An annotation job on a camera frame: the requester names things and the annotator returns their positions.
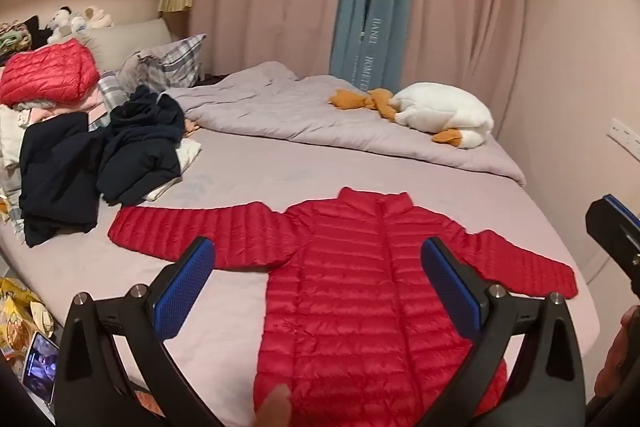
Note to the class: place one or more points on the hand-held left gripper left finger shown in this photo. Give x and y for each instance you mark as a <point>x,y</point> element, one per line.
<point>185,287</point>

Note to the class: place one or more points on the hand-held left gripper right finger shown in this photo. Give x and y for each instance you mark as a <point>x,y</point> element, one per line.
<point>445,287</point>

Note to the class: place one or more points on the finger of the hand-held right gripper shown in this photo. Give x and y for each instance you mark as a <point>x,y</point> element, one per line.
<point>612,227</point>

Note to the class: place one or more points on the red down jacket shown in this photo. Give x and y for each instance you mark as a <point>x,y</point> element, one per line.
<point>45,72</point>
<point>350,282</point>

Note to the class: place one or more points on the white clothes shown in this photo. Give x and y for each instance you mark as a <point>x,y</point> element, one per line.
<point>10,137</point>

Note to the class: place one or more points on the person's right hand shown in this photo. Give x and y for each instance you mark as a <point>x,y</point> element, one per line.
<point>614,364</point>

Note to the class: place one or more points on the bed with pink-grey sheet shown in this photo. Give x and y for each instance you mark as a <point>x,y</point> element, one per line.
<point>240,167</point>

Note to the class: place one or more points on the white cloth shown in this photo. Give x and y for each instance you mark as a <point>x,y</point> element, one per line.
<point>187,154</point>

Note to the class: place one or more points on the small peach cloth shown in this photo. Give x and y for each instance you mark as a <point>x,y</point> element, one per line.
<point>191,127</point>

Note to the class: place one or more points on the smartphone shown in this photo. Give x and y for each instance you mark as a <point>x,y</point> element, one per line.
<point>41,367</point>

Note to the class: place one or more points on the yellow snack bag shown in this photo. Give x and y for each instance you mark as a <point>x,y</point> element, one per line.
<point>17,317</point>

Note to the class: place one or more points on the flat navy garment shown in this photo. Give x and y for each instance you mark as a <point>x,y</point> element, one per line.
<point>55,177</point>

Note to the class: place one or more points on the white goose plush toy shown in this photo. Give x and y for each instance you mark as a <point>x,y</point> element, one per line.
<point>440,107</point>

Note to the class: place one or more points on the small plaid cloth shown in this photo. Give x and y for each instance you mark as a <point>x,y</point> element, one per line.
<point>112,92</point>

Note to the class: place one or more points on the pink garment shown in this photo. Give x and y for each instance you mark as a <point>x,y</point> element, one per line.
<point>75,107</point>

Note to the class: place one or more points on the grey quilt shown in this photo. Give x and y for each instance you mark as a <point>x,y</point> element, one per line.
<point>310,107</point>

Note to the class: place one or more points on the grey plaid pillow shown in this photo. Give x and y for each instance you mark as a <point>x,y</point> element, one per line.
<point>170,62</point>

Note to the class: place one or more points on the beige headboard cushion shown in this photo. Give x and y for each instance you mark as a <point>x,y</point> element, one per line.
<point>130,37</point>

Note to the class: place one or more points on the folded red down jacket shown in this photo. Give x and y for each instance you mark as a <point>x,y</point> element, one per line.
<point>45,72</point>

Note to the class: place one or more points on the white teddy bear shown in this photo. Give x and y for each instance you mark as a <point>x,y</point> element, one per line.
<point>60,24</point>

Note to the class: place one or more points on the floral patterned cloth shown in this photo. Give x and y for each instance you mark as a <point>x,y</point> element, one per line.
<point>15,42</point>

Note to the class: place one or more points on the white wall socket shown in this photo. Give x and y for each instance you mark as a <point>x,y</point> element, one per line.
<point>625,138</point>

